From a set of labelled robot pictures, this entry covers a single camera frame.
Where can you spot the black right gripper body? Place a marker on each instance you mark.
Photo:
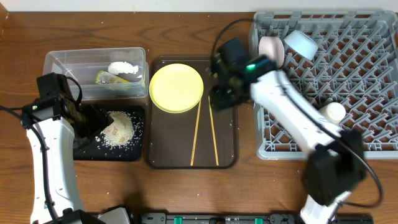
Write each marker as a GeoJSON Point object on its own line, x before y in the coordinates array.
{"type": "Point", "coordinates": [225, 97]}

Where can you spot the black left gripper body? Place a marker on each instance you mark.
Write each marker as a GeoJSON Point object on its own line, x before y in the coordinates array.
{"type": "Point", "coordinates": [91, 121]}

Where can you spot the rice leftovers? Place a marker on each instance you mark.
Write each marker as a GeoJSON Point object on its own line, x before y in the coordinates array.
{"type": "Point", "coordinates": [124, 132]}

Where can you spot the wooden chopstick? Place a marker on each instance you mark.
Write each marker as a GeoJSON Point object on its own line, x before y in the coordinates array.
{"type": "Point", "coordinates": [213, 133]}
{"type": "Point", "coordinates": [195, 134]}

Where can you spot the yellow green wrapper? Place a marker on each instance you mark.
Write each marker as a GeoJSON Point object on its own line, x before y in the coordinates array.
{"type": "Point", "coordinates": [108, 78]}

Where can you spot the yellow plate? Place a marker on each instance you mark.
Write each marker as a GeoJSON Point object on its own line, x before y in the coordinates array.
{"type": "Point", "coordinates": [176, 88]}

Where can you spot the pink bowl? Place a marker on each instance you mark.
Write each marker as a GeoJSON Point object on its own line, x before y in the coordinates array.
{"type": "Point", "coordinates": [273, 48]}

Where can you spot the white tissue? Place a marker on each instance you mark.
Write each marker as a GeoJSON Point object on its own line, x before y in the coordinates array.
{"type": "Point", "coordinates": [117, 68]}

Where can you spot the light blue bowl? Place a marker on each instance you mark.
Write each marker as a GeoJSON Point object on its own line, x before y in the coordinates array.
{"type": "Point", "coordinates": [302, 44]}

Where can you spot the white green cup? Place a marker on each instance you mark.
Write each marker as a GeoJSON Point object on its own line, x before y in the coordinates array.
{"type": "Point", "coordinates": [334, 112]}

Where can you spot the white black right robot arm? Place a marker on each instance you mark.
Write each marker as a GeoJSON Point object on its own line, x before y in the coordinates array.
{"type": "Point", "coordinates": [335, 158]}

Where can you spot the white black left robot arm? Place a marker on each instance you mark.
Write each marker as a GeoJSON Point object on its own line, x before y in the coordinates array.
{"type": "Point", "coordinates": [52, 122]}

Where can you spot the black waste tray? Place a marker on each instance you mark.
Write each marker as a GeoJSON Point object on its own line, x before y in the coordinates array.
{"type": "Point", "coordinates": [91, 150]}

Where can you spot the grey dishwasher rack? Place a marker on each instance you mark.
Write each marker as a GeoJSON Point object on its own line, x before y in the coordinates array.
{"type": "Point", "coordinates": [355, 65]}

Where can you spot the clear plastic bin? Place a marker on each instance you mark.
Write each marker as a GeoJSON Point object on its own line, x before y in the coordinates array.
{"type": "Point", "coordinates": [84, 65]}

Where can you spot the dark brown serving tray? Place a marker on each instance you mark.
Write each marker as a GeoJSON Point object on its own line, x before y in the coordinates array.
{"type": "Point", "coordinates": [171, 135]}

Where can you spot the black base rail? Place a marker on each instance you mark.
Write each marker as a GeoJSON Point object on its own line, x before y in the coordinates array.
{"type": "Point", "coordinates": [274, 218]}

